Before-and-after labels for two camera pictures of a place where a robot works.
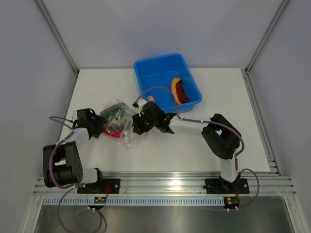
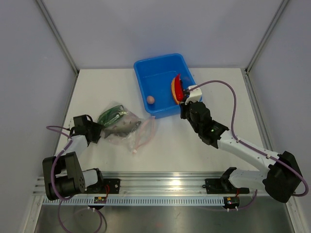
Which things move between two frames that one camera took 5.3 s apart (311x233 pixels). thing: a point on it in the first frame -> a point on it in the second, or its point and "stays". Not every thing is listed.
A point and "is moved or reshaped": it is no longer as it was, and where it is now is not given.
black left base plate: [107, 186] stays
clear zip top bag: [119, 116] is moved or reshaped
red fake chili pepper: [112, 134] -> [179, 88]
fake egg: [150, 98] stays
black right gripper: [139, 127] -> [183, 107]
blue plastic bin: [160, 71] stays
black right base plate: [220, 186] stays
